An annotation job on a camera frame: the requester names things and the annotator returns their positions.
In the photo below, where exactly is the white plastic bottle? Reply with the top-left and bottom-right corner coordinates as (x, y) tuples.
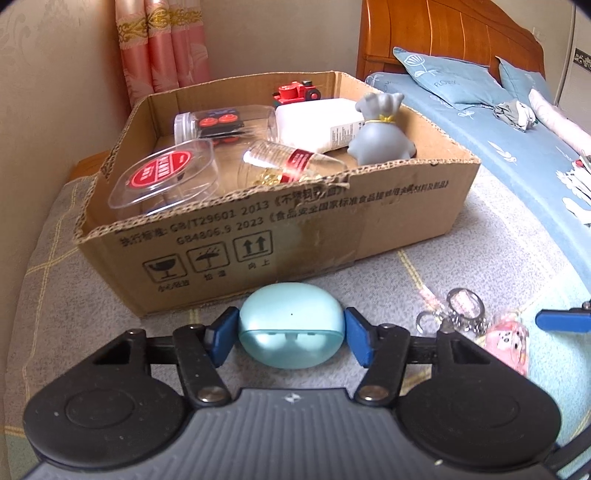
(276, 98), (366, 154)

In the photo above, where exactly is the plain blue pillow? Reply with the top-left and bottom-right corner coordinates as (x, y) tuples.
(495, 56), (551, 101)

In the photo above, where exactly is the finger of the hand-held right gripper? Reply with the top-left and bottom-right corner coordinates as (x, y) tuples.
(536, 300), (591, 333)

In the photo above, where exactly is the grey animal figure toy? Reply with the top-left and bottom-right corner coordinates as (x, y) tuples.
(347, 92), (419, 166)

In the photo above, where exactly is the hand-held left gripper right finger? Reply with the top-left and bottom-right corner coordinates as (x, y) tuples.
(345, 307), (490, 408)

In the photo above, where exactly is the checked grey and teal blanket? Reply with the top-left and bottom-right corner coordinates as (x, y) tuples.
(4, 161), (591, 480)

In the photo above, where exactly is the clear capsule bottle silver cap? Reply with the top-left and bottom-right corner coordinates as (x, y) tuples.
(238, 141), (349, 190)

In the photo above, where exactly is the clear jar with toy wheels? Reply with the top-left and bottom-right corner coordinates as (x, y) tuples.
(174, 105), (278, 147)

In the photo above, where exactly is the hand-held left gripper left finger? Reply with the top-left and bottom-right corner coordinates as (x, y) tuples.
(92, 307), (241, 408)

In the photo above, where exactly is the red toy truck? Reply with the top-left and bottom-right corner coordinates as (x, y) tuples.
(271, 80), (322, 105)

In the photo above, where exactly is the wooden headboard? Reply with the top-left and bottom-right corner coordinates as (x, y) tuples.
(355, 0), (546, 87)

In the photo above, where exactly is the grey crumpled clothing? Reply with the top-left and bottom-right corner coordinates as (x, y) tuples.
(492, 98), (539, 133)

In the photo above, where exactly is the brown cardboard box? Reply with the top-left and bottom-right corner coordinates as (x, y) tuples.
(74, 71), (482, 318)

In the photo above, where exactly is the wooden table edge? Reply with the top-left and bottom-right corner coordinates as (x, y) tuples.
(68, 151), (112, 182)

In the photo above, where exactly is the clear jar with red label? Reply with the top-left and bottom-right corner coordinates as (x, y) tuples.
(108, 140), (219, 219)

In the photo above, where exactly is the pink rolled cloth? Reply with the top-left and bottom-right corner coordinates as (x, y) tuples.
(527, 88), (591, 154)

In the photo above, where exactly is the pink curtain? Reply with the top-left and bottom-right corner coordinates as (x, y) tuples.
(113, 0), (213, 110)

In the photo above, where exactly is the light blue earbud case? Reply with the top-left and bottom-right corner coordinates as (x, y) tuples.
(238, 283), (347, 369)

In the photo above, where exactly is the blue patterned bed sheet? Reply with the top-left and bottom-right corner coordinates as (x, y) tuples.
(365, 71), (591, 296)

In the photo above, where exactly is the pink keychain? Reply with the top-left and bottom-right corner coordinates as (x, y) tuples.
(416, 286), (530, 377)

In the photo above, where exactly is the blue fan print pillow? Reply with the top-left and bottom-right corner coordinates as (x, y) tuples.
(392, 46), (502, 110)

